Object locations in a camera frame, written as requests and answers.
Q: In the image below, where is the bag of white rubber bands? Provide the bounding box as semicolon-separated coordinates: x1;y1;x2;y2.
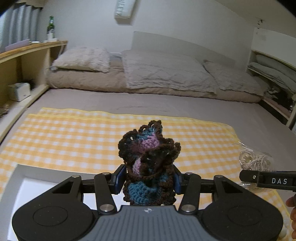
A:
238;142;274;194

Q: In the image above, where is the dark crocheted yarn piece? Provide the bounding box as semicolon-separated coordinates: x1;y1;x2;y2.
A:
118;120;181;206

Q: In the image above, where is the person's right hand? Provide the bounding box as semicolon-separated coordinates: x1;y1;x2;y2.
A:
285;193;296;229

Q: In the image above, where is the grey bed sheet mattress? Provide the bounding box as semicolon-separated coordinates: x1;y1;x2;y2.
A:
1;89;295;169

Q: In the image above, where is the yellow white checkered cloth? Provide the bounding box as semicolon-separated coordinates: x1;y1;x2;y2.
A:
0;107;295;241

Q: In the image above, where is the white shallow cardboard box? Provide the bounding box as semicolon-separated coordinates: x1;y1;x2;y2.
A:
6;164;123;241

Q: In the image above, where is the dark clothes pile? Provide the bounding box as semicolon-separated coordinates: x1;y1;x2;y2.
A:
264;88;295;111

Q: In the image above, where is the right grey pillow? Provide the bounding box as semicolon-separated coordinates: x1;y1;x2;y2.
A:
203;61;264;96

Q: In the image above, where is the folded grey blankets stack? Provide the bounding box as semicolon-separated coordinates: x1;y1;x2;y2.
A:
248;55;295;93

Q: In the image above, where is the beige folded mattress pad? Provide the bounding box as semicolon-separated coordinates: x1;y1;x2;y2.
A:
46;60;261;103

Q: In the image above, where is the right white shelf cabinet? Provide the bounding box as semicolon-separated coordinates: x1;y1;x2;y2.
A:
247;28;295;133

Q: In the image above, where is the folded grey quilt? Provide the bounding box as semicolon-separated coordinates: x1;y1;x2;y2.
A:
121;50;217;94

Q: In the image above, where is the left fluffy beige pillow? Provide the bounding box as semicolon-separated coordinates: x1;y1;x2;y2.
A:
52;47;110;73

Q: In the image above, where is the white tissue box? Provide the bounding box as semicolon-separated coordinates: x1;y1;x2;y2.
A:
8;83;31;102

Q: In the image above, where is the wooden low shelf unit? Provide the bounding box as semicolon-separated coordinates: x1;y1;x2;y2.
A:
1;41;68;140

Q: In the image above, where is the white headboard panel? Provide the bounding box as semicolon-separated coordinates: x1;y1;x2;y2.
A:
131;31;235;67

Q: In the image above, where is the green glass bottle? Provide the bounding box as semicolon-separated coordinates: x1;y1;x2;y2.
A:
47;16;55;34

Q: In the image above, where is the grey curtain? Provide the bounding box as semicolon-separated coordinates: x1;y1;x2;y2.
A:
1;1;42;52

